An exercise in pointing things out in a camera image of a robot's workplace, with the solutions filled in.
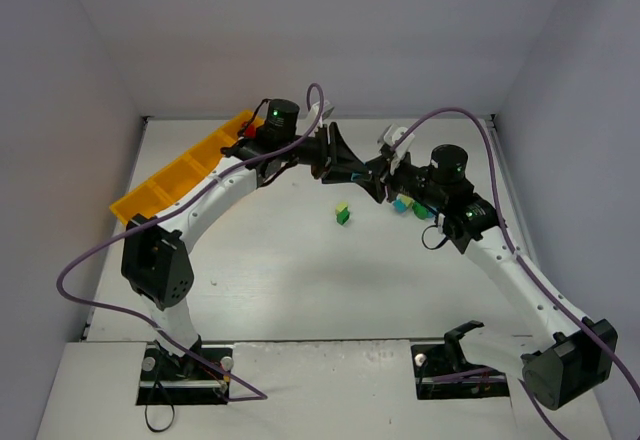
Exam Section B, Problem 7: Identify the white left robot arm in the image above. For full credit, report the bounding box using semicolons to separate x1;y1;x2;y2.
121;98;379;364

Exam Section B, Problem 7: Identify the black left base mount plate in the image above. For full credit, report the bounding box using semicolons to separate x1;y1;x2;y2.
136;343;231;406

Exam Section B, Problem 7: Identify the yellow four-compartment sorting tray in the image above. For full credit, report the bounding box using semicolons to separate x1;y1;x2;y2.
110;110;252;225

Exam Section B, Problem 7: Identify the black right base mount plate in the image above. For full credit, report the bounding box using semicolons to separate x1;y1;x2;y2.
410;343;510;401

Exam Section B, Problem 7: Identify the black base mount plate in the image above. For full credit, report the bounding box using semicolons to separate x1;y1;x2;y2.
136;343;231;406
410;343;510;401

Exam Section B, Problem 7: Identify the green rounded lego piece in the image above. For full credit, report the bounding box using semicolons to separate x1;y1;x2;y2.
412;203;434;220

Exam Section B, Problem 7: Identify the cyan small lego brick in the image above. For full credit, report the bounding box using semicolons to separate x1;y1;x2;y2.
392;199;408;213

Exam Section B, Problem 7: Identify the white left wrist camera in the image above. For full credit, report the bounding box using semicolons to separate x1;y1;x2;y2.
306;100;334;128

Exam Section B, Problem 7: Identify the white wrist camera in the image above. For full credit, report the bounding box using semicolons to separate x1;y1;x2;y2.
378;124;415;173
306;100;334;128

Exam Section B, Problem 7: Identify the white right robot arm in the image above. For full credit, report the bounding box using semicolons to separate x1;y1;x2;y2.
365;145;618;410

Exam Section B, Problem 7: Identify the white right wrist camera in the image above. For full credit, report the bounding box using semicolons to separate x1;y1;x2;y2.
378;124;415;173

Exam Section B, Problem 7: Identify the dark green lego brick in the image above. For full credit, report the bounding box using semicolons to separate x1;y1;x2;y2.
336;210;350;225

